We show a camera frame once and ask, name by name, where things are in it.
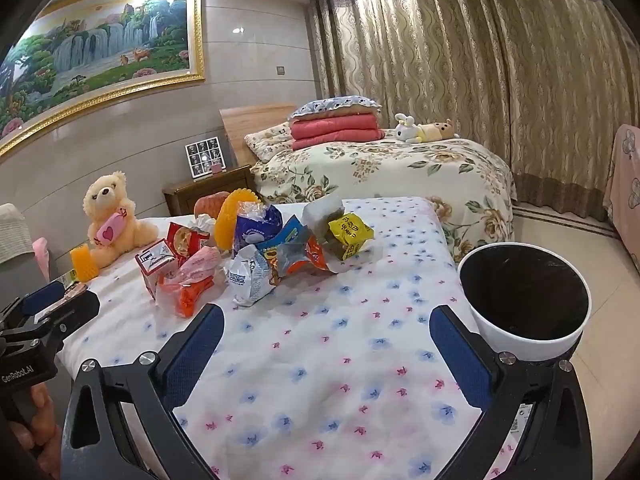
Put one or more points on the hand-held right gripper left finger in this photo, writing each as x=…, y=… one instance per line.
x=195, y=355

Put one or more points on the person's left hand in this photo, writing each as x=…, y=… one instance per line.
x=50, y=425

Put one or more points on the floral bed quilt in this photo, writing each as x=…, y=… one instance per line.
x=375, y=170

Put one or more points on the wooden headboard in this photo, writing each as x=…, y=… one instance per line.
x=245, y=120

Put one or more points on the grey white packet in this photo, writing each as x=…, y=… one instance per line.
x=322, y=210

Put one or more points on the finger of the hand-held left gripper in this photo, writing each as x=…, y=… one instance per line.
x=45, y=296
x=70, y=312

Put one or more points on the pink plastic wrapper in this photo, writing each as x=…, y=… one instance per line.
x=196, y=265

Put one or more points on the wooden nightstand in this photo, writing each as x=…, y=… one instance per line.
x=200, y=195

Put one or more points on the pink towel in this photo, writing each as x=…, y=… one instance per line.
x=41, y=260

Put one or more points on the yellow brown bear plush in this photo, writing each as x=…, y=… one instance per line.
x=440, y=131

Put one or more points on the yellow spiky ball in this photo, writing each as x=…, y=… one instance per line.
x=225, y=220

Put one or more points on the beige patterned curtain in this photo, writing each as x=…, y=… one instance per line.
x=450, y=60

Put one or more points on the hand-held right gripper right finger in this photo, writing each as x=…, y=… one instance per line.
x=460, y=355

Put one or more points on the black white photo frame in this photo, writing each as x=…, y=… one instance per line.
x=200, y=155

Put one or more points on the white trash bin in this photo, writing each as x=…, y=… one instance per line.
x=525, y=346

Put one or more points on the yellow snack packet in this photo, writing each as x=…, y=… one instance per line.
x=350, y=235

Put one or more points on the red white carton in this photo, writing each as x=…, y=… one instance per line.
x=152, y=265

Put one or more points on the red snack packet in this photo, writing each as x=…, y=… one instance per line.
x=182, y=240

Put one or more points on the white blue packet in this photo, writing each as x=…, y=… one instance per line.
x=247, y=280

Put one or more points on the blue white frilled pillow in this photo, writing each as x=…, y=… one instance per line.
x=335, y=106

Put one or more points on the small pink box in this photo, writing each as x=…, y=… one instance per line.
x=217, y=168

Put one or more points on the white bunny plush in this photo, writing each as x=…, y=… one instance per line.
x=406, y=131

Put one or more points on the orange blue foil wrapper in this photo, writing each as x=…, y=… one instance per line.
x=300, y=255

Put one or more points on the grey cloth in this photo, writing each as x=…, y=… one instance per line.
x=12, y=235

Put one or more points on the floral pillow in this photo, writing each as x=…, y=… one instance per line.
x=265, y=141

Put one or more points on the framed landscape painting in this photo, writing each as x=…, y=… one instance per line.
x=100, y=45

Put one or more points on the cream teddy bear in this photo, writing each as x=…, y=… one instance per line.
x=107, y=195

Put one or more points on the clear orange plastic wrapper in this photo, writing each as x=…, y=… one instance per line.
x=187, y=297

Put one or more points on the folded red blankets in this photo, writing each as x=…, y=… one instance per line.
x=335, y=131

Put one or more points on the red apple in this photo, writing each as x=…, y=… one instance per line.
x=207, y=205

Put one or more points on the blue plastic bag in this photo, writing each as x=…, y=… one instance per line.
x=255, y=227

